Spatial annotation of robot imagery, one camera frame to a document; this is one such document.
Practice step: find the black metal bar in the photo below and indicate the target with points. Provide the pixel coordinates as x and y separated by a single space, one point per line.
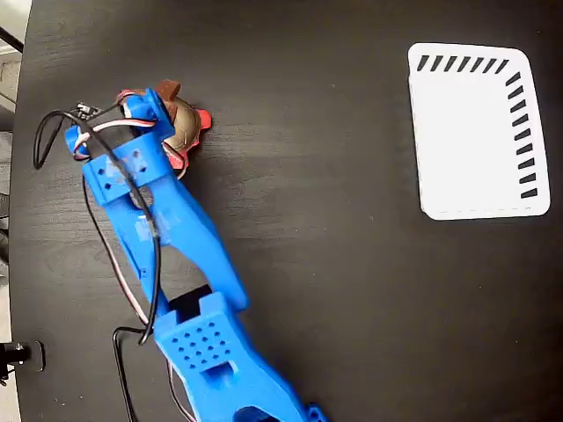
11 38

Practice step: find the white plastic basket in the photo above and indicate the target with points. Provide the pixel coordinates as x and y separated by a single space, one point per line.
466 140

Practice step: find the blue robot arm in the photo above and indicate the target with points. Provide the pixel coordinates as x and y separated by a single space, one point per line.
193 246

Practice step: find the red turtle toy gold shell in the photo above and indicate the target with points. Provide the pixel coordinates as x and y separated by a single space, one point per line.
184 125

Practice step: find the black table clamp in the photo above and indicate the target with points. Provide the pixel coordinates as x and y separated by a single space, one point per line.
35 355

